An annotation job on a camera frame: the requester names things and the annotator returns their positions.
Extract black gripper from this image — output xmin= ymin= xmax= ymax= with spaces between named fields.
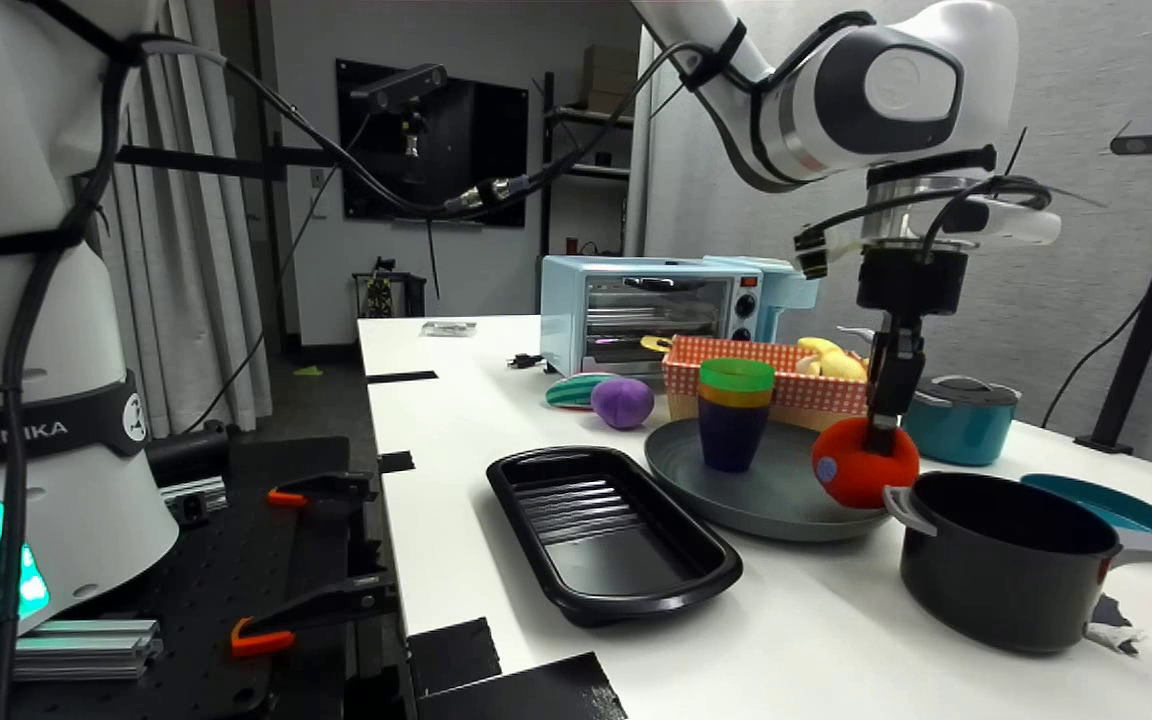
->
xmin=851 ymin=242 xmax=971 ymax=455

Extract red toy tomato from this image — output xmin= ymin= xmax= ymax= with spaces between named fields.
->
xmin=808 ymin=413 xmax=926 ymax=512

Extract black toy pot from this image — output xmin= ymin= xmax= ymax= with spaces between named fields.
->
xmin=886 ymin=468 xmax=1152 ymax=661

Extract teal toy pot with lid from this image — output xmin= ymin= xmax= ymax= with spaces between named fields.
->
xmin=902 ymin=371 xmax=1023 ymax=472

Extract yellow toy banana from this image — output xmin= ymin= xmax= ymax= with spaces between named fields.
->
xmin=792 ymin=337 xmax=874 ymax=385

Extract orange checkered basket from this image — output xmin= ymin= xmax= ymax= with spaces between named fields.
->
xmin=635 ymin=333 xmax=880 ymax=438

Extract green plastic cup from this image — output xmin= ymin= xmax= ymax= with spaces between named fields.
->
xmin=696 ymin=354 xmax=779 ymax=395

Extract yellow plastic cup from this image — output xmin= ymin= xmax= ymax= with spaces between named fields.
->
xmin=696 ymin=379 xmax=777 ymax=413

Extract navy plastic cup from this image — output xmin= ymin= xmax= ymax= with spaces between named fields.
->
xmin=696 ymin=395 xmax=771 ymax=477

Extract grey round plate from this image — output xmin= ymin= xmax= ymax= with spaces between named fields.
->
xmin=639 ymin=416 xmax=904 ymax=549

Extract blue plate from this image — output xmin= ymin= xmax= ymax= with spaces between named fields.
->
xmin=1016 ymin=468 xmax=1152 ymax=540

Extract light blue toy oven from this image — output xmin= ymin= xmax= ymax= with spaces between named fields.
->
xmin=535 ymin=250 xmax=808 ymax=379

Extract purple toy ball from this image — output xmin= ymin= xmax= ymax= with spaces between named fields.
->
xmin=587 ymin=371 xmax=660 ymax=436

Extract black ribbed grill tray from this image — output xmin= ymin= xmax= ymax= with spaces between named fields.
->
xmin=486 ymin=442 xmax=747 ymax=630

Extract black orange clamp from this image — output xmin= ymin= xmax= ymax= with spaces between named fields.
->
xmin=264 ymin=468 xmax=384 ymax=525
xmin=230 ymin=567 xmax=399 ymax=661

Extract black robot stand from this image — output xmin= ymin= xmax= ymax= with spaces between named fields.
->
xmin=0 ymin=431 xmax=425 ymax=720

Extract pleated fabric curtain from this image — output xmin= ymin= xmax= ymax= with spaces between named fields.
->
xmin=81 ymin=0 xmax=280 ymax=442

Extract dark wall shelf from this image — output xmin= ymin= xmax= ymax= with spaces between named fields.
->
xmin=539 ymin=44 xmax=643 ymax=258

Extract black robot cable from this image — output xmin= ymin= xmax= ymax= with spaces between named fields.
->
xmin=0 ymin=25 xmax=143 ymax=720
xmin=133 ymin=25 xmax=747 ymax=223

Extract black wall monitor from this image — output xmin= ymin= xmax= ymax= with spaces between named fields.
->
xmin=334 ymin=57 xmax=532 ymax=232

